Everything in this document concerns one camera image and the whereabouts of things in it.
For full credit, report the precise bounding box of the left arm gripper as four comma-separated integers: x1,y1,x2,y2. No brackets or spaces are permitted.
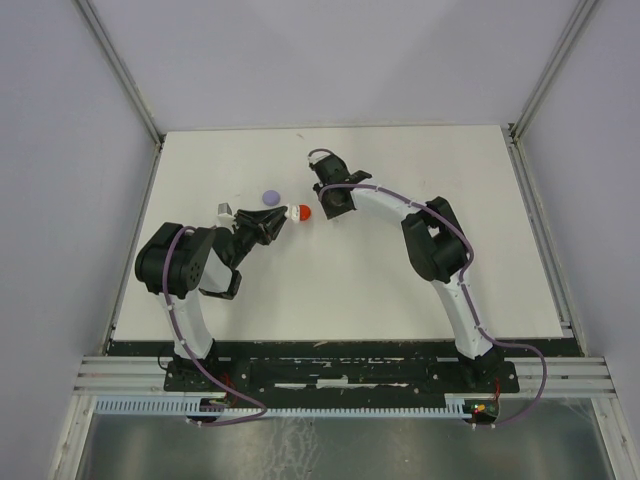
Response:
229,206,290,268

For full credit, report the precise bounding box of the lavender round charging case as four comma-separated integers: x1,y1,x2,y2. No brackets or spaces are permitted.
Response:
262,190,281,206

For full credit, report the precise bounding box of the orange round charging case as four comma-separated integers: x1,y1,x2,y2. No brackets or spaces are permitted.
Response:
298,204,312,222

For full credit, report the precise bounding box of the white round charging case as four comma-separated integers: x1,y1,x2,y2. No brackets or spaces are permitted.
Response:
285,204,301,223

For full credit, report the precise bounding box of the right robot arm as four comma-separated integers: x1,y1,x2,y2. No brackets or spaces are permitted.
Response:
307,148,503,391

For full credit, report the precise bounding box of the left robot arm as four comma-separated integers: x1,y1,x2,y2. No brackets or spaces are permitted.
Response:
134,206,297,390

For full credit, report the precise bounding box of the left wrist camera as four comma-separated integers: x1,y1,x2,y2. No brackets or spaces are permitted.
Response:
217,202,234,225

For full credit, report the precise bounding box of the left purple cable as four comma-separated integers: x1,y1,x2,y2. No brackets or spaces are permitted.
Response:
162,225,269,429

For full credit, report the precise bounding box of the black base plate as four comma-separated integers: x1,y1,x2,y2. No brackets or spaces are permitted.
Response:
163,341,520,409

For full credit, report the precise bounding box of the left aluminium frame post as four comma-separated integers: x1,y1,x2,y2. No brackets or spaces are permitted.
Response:
74,0,165,146

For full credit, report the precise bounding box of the aluminium frame post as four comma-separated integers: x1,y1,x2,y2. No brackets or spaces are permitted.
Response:
74,0,165,146
508,0,601,146

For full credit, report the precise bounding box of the front aluminium rail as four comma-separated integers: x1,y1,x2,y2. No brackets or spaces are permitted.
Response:
73,357,616,399

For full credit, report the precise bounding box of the white cable duct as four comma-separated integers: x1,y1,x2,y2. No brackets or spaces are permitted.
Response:
93,392,474,417

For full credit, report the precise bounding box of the right aluminium frame post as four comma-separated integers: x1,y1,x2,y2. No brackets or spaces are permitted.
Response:
508,0,601,146

